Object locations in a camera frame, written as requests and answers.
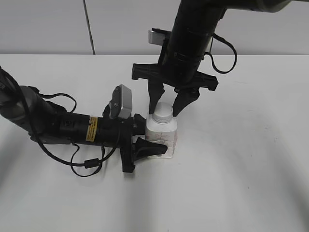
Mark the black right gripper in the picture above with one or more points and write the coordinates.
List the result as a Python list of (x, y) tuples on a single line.
[(176, 70)]

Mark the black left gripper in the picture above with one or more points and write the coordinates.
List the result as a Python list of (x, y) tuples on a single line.
[(131, 152)]

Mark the white round bottle cap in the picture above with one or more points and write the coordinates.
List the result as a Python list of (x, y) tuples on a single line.
[(162, 113)]

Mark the white square plastic bottle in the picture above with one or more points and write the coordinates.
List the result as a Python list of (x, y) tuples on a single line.
[(162, 129)]

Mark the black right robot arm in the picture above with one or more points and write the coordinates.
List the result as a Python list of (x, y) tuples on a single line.
[(185, 47)]

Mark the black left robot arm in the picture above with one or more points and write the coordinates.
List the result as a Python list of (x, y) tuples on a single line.
[(48, 123)]

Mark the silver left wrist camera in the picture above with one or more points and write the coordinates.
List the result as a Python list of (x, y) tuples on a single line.
[(120, 106)]

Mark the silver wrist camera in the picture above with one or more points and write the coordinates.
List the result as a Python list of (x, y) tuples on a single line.
[(120, 106), (157, 36)]

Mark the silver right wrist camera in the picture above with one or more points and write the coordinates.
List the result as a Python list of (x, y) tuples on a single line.
[(157, 36)]

